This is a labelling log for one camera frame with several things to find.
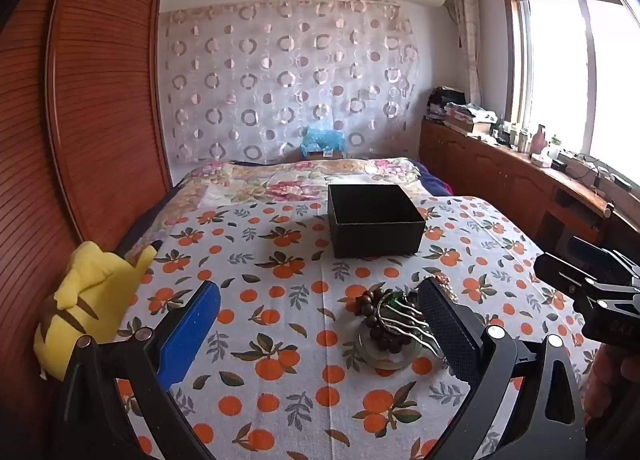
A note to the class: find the row of small bottles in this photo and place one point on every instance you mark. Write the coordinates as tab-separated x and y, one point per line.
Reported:
525	140

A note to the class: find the window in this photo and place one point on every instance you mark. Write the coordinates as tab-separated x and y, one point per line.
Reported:
565	70

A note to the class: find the wooden louvered wardrobe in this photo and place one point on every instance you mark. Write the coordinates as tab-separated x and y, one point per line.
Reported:
100	90

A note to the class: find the blue plastic bag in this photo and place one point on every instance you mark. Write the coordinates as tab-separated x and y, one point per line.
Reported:
324	139

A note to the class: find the yellow plush toy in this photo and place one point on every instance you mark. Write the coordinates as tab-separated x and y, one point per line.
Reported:
90	290

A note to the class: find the orange fruit print bedsheet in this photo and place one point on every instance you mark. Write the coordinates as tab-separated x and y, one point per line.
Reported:
300	340

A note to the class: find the pile of clothes and books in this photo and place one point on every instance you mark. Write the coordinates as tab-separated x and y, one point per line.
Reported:
460	110

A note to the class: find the person's right hand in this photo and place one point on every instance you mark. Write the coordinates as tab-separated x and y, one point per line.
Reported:
615	390

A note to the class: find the dark blue blanket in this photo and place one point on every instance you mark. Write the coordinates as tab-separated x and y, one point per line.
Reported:
435	182

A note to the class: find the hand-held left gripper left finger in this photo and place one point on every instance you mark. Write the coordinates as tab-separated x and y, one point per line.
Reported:
192	327

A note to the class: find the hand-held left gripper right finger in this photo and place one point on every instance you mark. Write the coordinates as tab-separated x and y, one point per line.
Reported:
450	335

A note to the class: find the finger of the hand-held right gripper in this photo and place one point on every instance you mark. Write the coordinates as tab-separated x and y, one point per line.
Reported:
600	255
565	272

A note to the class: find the circle pattern sheer wall cloth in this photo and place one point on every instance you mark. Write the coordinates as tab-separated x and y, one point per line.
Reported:
290	80

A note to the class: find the floral quilt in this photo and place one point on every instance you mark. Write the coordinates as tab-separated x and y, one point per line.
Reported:
250	185

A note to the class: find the green silver striped hair claw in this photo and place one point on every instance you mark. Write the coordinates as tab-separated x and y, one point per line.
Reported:
405	320

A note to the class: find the black square box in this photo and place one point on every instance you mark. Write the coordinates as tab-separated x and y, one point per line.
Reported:
375	230

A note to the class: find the wooden sideboard cabinet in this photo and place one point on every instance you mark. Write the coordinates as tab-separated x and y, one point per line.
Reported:
490	170

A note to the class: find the patterned window curtain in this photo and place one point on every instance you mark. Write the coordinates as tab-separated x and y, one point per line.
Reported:
467	30

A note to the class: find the small cardboard box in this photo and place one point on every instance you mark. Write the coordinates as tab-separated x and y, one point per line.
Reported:
325	154

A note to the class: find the translucent jade bangle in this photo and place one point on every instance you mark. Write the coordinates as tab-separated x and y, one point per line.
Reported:
390	362

